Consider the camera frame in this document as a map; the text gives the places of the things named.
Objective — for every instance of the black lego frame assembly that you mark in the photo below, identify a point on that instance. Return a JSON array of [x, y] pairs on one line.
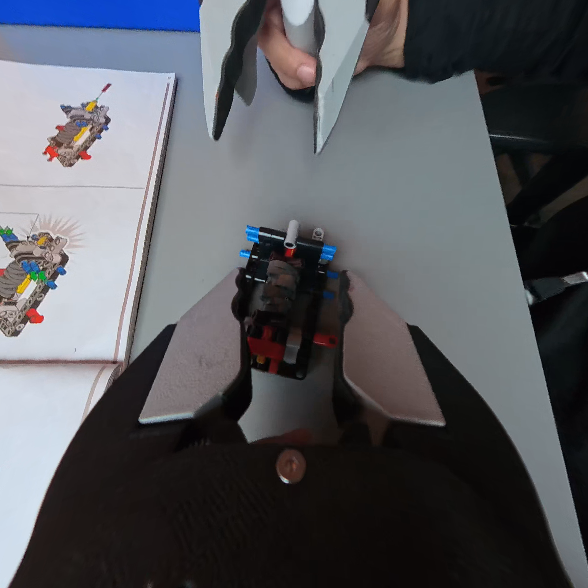
[[280, 285]]

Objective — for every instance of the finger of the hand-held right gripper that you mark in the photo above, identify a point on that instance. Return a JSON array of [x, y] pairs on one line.
[[216, 46], [342, 55]]

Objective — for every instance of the blue plastic bin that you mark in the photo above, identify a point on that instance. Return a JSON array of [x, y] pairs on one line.
[[92, 11]]

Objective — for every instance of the person's right hand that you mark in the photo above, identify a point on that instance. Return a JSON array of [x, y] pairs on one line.
[[294, 69]]

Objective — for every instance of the lego instruction booklet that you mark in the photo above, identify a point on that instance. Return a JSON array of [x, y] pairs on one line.
[[92, 193]]

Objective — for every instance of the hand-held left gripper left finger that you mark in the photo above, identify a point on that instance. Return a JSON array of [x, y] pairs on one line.
[[202, 363]]

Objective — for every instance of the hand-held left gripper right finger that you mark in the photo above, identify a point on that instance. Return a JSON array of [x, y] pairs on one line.
[[390, 367]]

